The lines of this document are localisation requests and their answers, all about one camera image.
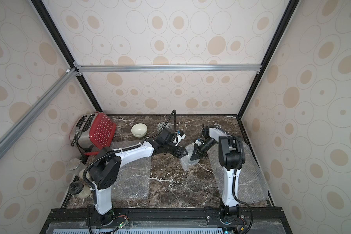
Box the black white patterned bowl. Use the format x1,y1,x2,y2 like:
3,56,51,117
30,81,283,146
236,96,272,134
157,121,172,132

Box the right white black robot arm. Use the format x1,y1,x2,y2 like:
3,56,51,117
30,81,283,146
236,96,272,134
190,125,249,219

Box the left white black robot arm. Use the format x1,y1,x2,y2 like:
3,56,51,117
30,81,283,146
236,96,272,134
82,140,188,215

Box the plain cream bowl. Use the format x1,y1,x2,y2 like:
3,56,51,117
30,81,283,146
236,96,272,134
131,123,148,138

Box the red silver toaster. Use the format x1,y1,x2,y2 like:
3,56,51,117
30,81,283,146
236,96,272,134
70,112,117,156

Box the upper glass jar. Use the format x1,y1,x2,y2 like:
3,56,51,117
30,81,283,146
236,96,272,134
66,159,86,179

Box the glass jar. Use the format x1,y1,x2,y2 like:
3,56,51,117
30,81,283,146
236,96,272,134
66,159,86,179
68,181,91,199

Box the lower glass jar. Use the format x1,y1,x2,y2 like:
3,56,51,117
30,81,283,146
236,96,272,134
68,181,91,199

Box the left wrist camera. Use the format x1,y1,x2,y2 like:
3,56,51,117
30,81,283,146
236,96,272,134
159,128,186,146

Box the horizontal aluminium frame bar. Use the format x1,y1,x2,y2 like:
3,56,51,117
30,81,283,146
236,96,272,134
77,64,261,72

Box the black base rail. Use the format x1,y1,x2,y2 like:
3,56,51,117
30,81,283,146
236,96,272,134
41,207,292,234

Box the diagonal aluminium frame bar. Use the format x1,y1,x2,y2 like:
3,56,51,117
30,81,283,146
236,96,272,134
0,68,77,160

